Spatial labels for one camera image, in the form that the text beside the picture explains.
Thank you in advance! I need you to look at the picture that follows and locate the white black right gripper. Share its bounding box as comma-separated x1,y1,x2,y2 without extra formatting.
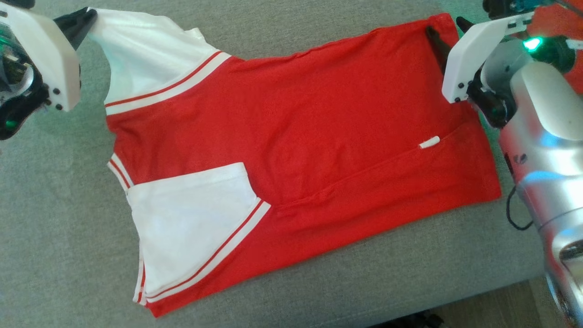
424,11,534,104

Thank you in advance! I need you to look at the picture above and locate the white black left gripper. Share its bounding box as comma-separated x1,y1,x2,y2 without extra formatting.
0,2,98,113

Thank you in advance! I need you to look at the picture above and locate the red white striped garment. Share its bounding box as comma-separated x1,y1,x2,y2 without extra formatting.
86,8,503,318

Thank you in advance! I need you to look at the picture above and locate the folded red garment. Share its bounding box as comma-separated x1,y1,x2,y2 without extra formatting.
527,4,583,95

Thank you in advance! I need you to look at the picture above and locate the grey fabric sofa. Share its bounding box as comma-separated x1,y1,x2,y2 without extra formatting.
0,0,583,328

